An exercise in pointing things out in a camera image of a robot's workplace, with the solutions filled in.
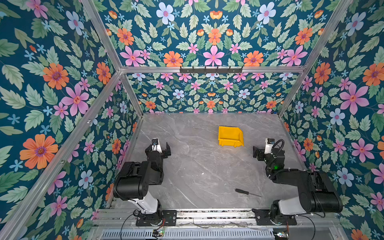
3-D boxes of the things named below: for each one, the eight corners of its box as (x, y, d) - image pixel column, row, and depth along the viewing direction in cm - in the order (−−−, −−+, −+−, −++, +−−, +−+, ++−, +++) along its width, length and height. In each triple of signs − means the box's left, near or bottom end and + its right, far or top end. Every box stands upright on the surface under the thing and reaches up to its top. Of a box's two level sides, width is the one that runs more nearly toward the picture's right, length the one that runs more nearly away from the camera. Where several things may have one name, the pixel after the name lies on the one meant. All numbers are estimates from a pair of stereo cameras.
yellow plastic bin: (218, 147, 102) (219, 141, 97) (217, 132, 110) (218, 126, 105) (243, 147, 102) (246, 141, 97) (240, 132, 110) (242, 126, 105)
